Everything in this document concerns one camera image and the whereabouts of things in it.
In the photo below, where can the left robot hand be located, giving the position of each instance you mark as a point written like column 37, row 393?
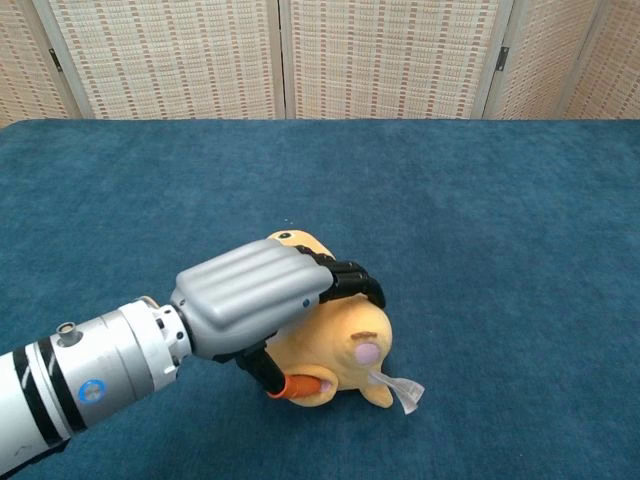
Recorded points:
column 250, row 295

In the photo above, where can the yellow plush duck toy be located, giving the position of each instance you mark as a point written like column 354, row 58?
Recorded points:
column 345, row 330

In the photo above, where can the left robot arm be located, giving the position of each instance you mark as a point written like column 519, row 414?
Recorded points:
column 100, row 360

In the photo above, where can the bamboo folding screen panel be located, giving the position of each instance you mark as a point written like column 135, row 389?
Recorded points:
column 25, row 60
column 390, row 60
column 615, row 75
column 545, row 60
column 170, row 60

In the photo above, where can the blue felt table cloth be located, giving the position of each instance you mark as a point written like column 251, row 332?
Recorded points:
column 500, row 250

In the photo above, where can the black screen hinge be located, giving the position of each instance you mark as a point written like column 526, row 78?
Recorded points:
column 55, row 60
column 503, row 56

